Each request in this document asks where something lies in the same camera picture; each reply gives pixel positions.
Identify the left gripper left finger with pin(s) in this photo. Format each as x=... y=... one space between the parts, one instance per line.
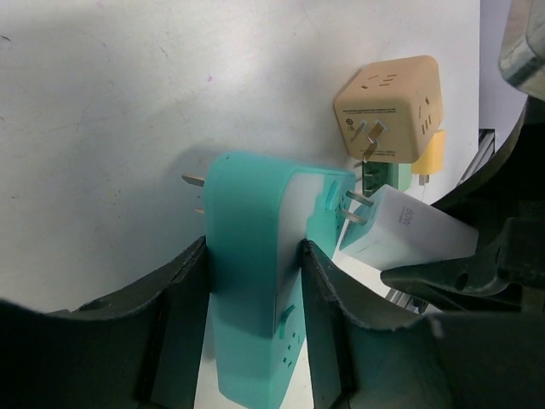
x=138 y=347

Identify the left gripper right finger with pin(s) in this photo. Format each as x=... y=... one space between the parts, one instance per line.
x=364 y=351

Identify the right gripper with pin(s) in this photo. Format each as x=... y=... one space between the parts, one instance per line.
x=490 y=332

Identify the white plug adapter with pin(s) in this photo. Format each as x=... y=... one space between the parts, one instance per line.
x=391 y=229

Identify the green plug adapter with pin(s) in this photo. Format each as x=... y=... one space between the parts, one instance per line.
x=375 y=175

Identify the teal triangular power strip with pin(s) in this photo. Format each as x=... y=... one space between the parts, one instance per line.
x=257 y=211

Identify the beige plug adapter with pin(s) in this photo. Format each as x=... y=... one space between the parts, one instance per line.
x=389 y=111

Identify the orange plug adapter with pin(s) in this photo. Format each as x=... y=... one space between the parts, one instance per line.
x=432 y=160

